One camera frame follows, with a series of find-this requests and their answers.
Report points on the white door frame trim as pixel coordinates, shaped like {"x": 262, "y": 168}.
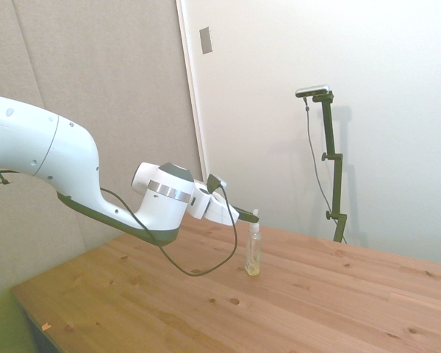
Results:
{"x": 193, "y": 92}

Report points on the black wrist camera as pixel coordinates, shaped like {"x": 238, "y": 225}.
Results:
{"x": 214, "y": 182}

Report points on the grey wall plate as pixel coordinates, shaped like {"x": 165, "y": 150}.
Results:
{"x": 206, "y": 40}

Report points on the clear sanitizer spray bottle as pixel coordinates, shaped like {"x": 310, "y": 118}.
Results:
{"x": 253, "y": 250}

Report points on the black camera stand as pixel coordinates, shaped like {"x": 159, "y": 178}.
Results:
{"x": 334, "y": 165}

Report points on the silver exterior camera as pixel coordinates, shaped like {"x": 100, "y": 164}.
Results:
{"x": 312, "y": 90}

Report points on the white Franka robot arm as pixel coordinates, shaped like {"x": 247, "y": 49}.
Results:
{"x": 70, "y": 154}

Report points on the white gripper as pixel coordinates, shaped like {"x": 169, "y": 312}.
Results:
{"x": 217, "y": 209}

